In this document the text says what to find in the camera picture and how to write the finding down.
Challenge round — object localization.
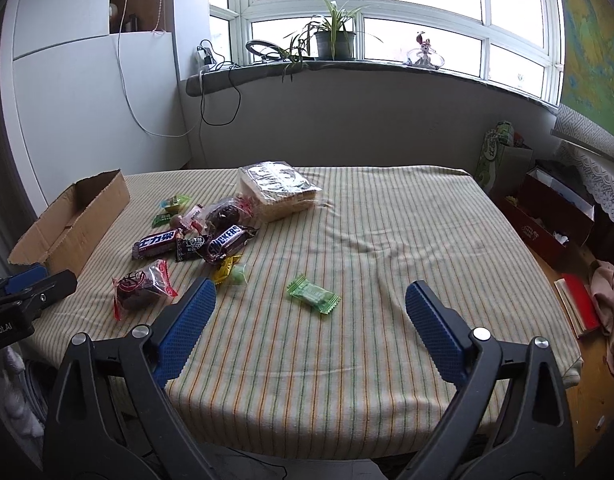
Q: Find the dark cake red-trim wrapper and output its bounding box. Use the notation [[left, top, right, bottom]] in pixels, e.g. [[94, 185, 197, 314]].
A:
[[113, 259, 178, 321]]

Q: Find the Snickers bar English label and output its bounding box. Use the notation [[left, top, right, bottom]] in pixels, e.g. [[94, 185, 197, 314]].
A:
[[201, 224, 258, 264]]

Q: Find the wafer biscuit pack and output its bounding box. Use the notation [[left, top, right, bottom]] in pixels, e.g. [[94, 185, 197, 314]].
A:
[[237, 162, 321, 223]]

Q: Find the brown cardboard box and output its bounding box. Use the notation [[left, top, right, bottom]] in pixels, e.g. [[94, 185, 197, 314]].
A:
[[8, 170, 130, 275]]

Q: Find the white fluffy cloth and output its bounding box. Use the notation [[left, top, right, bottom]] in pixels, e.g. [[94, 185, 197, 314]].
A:
[[0, 346, 44, 439]]

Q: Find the yellow candy wrapper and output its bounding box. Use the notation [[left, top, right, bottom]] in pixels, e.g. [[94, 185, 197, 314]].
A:
[[211, 255, 242, 285]]

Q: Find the pale green small candy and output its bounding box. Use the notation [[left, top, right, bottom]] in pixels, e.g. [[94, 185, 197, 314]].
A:
[[229, 263, 247, 285]]

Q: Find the black cookie packet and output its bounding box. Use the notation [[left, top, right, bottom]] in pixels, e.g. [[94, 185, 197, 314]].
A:
[[176, 235, 206, 262]]

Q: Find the Snickers bar Chinese label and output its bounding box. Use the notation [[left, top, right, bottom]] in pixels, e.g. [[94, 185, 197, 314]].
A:
[[131, 229, 183, 260]]

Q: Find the red white small packet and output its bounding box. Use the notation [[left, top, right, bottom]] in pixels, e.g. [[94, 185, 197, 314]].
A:
[[169, 204, 205, 235]]

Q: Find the small dark green packet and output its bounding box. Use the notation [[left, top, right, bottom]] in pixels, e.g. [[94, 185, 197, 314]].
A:
[[150, 212, 173, 229]]

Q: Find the striped tablecloth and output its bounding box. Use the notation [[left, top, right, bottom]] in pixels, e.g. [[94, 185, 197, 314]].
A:
[[21, 164, 584, 461]]

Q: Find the yellow green jelly cup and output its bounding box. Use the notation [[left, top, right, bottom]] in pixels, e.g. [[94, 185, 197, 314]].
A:
[[161, 194, 191, 214]]

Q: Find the red white book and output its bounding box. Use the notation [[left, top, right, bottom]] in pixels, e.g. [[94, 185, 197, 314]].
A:
[[554, 274, 601, 338]]

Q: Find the light green candy packet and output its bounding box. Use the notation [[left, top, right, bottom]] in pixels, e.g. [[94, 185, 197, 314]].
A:
[[286, 274, 341, 315]]

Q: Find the pink cloth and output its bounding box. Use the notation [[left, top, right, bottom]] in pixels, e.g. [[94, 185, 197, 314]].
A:
[[589, 260, 614, 376]]

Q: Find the dark red open box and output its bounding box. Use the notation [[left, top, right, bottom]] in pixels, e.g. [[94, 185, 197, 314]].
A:
[[493, 160, 596, 266]]

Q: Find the green shopping bag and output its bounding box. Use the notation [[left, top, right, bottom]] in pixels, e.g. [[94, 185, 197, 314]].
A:
[[474, 122, 533, 197]]

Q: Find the white cabinet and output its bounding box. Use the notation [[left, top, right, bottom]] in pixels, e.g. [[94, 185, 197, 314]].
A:
[[0, 0, 191, 214]]

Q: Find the white lace cloth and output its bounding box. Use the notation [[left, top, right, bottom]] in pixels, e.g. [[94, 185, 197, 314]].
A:
[[551, 103, 614, 239]]

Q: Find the white power strip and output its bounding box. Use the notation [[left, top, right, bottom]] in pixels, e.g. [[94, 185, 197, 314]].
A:
[[195, 39, 218, 73]]

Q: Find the small figurine on sill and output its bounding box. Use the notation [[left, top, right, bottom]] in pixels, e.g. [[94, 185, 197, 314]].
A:
[[407, 32, 445, 70]]

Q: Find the potted spider plant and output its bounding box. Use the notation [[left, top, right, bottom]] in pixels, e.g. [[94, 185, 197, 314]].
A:
[[281, 0, 365, 78]]

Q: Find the black cable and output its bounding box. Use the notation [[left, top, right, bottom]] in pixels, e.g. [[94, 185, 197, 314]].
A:
[[198, 39, 243, 128]]

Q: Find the white cable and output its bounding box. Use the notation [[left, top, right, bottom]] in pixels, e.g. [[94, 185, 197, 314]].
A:
[[115, 0, 203, 140]]

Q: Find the wall map poster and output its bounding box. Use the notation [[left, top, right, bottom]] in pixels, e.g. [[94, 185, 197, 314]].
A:
[[561, 0, 614, 139]]

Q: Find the window frame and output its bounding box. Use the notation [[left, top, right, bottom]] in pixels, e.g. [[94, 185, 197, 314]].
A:
[[208, 0, 565, 105]]

